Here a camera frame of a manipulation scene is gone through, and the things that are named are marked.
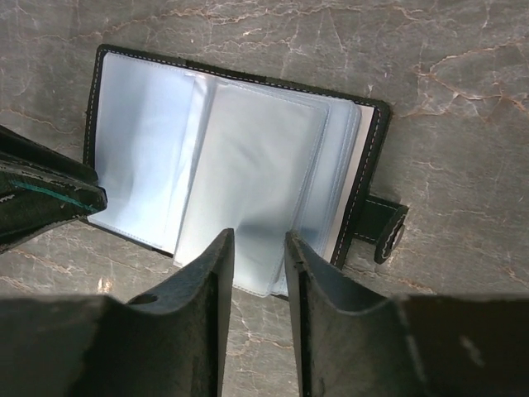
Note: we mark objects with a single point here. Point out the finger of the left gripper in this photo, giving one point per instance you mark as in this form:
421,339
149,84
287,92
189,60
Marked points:
38,195
25,149

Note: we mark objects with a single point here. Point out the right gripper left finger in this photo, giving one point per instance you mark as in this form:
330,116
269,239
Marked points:
168,341

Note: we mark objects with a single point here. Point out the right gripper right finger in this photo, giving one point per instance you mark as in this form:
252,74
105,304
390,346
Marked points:
350,341

